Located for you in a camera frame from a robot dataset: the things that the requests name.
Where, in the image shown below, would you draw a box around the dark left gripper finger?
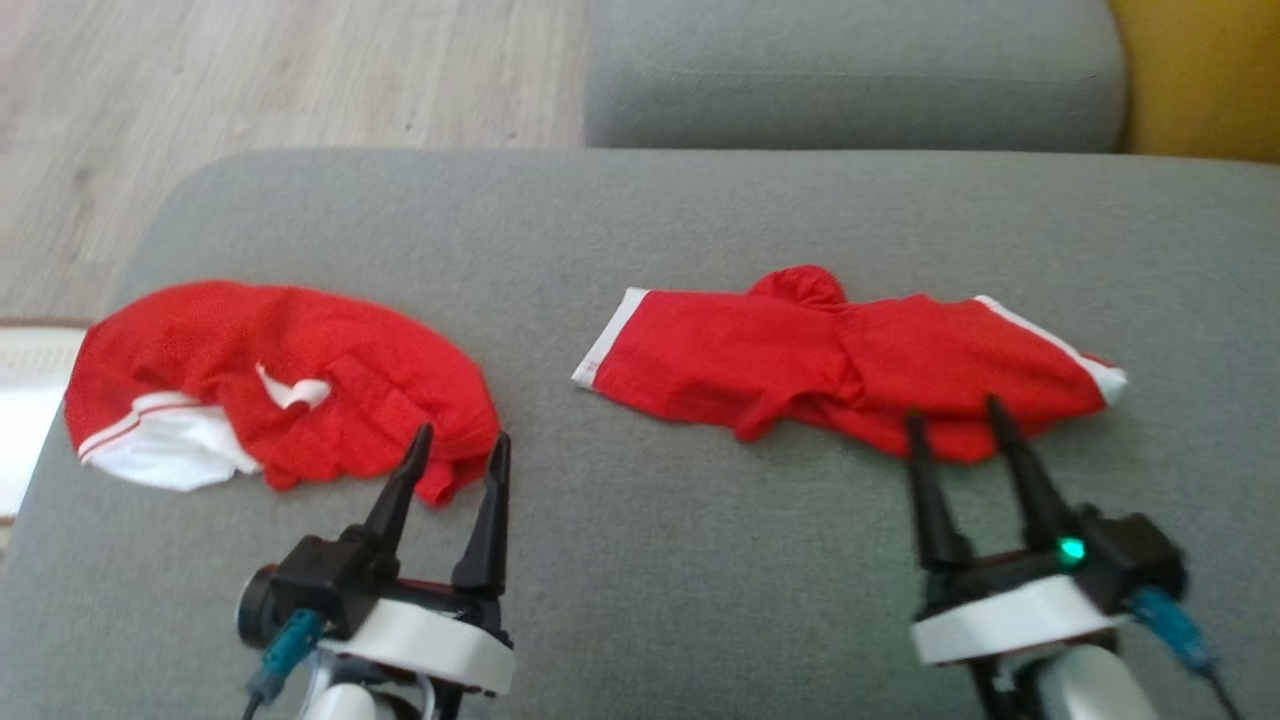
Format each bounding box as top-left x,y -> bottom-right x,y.
352,424 -> 433,576
452,432 -> 511,598

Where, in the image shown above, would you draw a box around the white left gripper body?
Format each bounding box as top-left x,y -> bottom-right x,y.
320,575 -> 516,696

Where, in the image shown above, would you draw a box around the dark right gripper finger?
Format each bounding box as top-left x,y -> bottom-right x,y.
985,395 -> 1076,553
905,410 -> 971,573

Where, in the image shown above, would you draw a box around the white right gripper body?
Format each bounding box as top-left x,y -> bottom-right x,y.
912,550 -> 1126,666

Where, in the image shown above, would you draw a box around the red basketball jersey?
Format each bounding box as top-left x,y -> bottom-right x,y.
63,280 -> 501,509

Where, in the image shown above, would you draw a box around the red shorts with white trim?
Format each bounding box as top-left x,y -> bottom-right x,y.
572,264 -> 1129,466

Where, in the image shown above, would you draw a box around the yellow sofa backrest cushion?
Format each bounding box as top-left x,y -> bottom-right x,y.
1108,0 -> 1280,164

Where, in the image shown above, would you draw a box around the right blue-plug camera cable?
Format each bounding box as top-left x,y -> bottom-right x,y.
1130,585 -> 1241,720

